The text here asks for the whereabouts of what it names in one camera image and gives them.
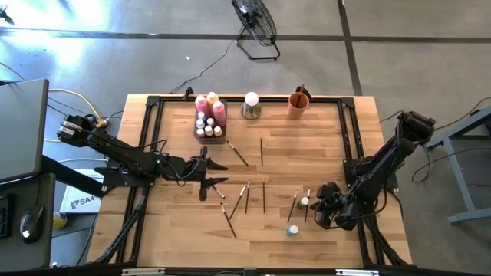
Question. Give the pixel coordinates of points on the dark grey desk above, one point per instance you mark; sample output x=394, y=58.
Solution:
x=34, y=188

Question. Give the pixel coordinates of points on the large pink paint bottle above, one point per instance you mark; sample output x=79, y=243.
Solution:
x=201, y=103
x=218, y=111

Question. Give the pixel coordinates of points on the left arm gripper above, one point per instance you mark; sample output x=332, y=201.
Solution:
x=192, y=168

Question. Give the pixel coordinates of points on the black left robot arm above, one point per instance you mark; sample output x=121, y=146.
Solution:
x=115, y=147

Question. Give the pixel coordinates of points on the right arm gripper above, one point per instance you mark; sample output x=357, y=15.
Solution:
x=335, y=209

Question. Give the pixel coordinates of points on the brass lamp with white bulb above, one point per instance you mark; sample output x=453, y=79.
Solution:
x=251, y=99

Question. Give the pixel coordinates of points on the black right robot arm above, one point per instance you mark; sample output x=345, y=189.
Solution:
x=383, y=161

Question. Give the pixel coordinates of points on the white printed cardboard box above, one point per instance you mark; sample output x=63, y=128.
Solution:
x=82, y=201

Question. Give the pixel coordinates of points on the black computer mouse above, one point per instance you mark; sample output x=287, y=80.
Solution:
x=31, y=224

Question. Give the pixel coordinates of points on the grey monitor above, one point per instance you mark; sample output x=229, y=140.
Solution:
x=23, y=126

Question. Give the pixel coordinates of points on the small navy paint bottle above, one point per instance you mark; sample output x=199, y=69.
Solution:
x=210, y=122

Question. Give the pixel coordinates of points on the small green paint bottle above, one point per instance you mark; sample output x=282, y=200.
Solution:
x=304, y=200

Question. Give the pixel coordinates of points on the small yellow round container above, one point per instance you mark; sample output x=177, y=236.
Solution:
x=60, y=221

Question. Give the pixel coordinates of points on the silver aluminium post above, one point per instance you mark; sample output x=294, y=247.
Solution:
x=356, y=272
x=142, y=272

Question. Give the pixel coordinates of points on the yellow power connector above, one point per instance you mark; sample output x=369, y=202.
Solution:
x=101, y=122

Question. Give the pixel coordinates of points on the black floor fan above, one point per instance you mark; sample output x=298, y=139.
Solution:
x=255, y=19

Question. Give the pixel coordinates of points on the small blue paint bottle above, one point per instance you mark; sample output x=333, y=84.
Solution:
x=200, y=115
x=293, y=229

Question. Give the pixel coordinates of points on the large yellow paint bottle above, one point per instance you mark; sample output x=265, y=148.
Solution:
x=212, y=97

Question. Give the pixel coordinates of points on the grey translucent plastic bin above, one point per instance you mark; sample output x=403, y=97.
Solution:
x=211, y=141

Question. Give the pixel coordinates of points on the black keyboard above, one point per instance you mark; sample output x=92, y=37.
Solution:
x=5, y=218

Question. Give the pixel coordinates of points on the orange plastic cup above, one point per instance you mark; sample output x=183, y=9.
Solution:
x=298, y=111

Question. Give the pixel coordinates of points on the long paintbrush orange ferrule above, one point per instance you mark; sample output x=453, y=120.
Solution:
x=300, y=94

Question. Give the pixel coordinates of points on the small white paint bottle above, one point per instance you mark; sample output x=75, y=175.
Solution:
x=200, y=132
x=208, y=131

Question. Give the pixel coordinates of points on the grey metal table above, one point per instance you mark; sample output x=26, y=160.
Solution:
x=459, y=180

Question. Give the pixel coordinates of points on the small red paint bottle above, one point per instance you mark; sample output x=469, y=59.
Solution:
x=199, y=123

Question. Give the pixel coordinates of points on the black paintbrush orange ferrule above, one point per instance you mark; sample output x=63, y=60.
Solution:
x=261, y=151
x=264, y=197

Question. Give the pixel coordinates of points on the small yellow paint bottle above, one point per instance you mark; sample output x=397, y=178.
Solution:
x=218, y=131

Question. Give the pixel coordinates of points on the black frame bracket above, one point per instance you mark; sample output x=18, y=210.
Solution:
x=309, y=95
x=188, y=92

